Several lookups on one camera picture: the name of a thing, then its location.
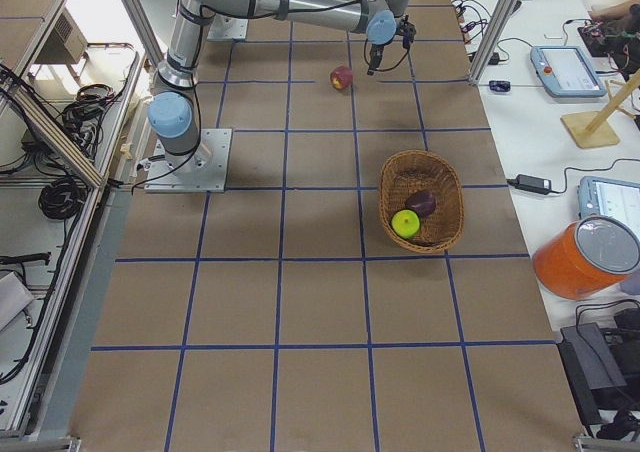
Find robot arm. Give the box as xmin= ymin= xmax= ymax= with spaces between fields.
xmin=143 ymin=0 xmax=415 ymax=193

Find bright red apple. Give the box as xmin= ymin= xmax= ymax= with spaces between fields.
xmin=330 ymin=65 xmax=354 ymax=91

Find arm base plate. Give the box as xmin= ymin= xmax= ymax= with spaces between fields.
xmin=143 ymin=129 xmax=232 ymax=193
xmin=207 ymin=14 xmax=248 ymax=42

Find black power adapter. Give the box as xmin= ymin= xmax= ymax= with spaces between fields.
xmin=507 ymin=174 xmax=552 ymax=195

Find small blue device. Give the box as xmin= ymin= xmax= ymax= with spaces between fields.
xmin=488 ymin=80 xmax=511 ymax=93

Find wicker basket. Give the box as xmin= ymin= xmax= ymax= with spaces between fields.
xmin=378 ymin=150 xmax=464 ymax=254

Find coiled black cables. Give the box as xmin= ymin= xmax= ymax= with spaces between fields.
xmin=38 ymin=177 xmax=81 ymax=221

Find orange bucket with lid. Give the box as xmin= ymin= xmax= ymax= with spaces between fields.
xmin=533 ymin=215 xmax=639 ymax=300

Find upper teach pendant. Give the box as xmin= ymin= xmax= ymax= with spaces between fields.
xmin=529 ymin=46 xmax=606 ymax=98

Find teach pendant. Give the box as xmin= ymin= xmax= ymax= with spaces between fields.
xmin=529 ymin=46 xmax=606 ymax=98
xmin=577 ymin=176 xmax=639 ymax=227

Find green apple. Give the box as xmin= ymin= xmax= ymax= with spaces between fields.
xmin=391 ymin=209 xmax=421 ymax=239

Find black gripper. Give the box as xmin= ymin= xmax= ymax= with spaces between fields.
xmin=367 ymin=44 xmax=386 ymax=76

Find dark red apple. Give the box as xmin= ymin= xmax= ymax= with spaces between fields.
xmin=405 ymin=190 xmax=437 ymax=218

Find black laptop stand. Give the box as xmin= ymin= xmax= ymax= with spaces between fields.
xmin=557 ymin=319 xmax=639 ymax=442

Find lower teach pendant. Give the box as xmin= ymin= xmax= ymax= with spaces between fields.
xmin=577 ymin=176 xmax=639 ymax=227

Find wooden stand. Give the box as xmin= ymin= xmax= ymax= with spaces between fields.
xmin=561 ymin=71 xmax=639 ymax=149

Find aluminium frame post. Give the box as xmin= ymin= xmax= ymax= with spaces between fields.
xmin=468 ymin=0 xmax=518 ymax=85

